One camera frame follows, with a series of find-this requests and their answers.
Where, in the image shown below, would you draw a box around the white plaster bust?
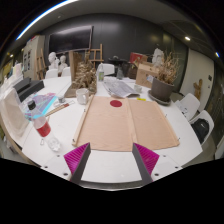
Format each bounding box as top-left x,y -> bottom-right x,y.
47,51 -> 60,71
58,54 -> 69,73

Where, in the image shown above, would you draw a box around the black flat boxes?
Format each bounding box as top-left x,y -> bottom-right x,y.
13,77 -> 45,103

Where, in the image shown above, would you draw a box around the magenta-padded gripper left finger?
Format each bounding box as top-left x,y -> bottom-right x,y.
42,142 -> 92,185

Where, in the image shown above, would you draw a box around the black wall screen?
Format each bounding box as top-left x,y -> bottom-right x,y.
48,25 -> 94,54

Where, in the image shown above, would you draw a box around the white cabinet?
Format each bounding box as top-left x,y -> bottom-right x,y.
22,34 -> 46,81

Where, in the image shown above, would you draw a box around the flat round red coaster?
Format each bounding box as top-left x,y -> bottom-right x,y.
109,99 -> 123,108

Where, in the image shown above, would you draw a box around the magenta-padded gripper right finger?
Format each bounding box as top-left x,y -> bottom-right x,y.
131,142 -> 184,186

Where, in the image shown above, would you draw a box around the red box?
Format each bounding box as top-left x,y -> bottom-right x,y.
129,51 -> 148,65

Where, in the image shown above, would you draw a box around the wooden easel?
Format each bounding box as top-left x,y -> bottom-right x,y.
87,43 -> 105,69
35,48 -> 48,80

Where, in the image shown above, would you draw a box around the long ceiling light panel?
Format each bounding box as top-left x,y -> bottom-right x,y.
14,0 -> 79,42

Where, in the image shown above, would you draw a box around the brown cardboard box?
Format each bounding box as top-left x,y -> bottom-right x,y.
134,62 -> 160,89

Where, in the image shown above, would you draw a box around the grey plant saucer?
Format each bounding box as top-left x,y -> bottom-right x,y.
147,89 -> 173,107

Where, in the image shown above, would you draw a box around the wooden red-banded brush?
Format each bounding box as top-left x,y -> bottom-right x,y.
44,100 -> 76,118

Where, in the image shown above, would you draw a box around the clear glass bottle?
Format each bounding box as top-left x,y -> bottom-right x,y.
116,66 -> 125,80

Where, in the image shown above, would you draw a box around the plastic-wrapped white canvas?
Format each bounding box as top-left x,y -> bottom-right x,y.
0,87 -> 31,139

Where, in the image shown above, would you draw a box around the black backpack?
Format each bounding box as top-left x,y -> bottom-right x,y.
192,118 -> 210,144

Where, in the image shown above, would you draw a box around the light wooden drawing board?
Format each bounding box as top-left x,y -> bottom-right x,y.
128,98 -> 181,151
71,95 -> 138,153

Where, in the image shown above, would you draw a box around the golden figure sculpture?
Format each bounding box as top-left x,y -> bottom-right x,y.
72,59 -> 98,94

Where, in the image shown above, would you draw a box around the white wrapped statue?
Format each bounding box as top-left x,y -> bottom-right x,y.
151,47 -> 166,68

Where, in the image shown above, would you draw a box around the round ceiling spotlights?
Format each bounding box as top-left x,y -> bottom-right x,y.
184,35 -> 222,59

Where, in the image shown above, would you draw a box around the clear red-label drink bottle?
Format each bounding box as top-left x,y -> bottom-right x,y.
27,99 -> 62,153

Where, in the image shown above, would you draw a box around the green-label spray bottle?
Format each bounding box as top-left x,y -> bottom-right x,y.
97,63 -> 105,82

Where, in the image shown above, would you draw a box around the wooden figure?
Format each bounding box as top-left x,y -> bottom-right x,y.
193,78 -> 204,101

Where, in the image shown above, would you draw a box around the white plastic chair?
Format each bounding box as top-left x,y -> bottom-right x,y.
189,109 -> 215,146
174,92 -> 201,121

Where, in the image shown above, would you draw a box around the white ceramic mug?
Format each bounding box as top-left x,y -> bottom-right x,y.
75,87 -> 91,106

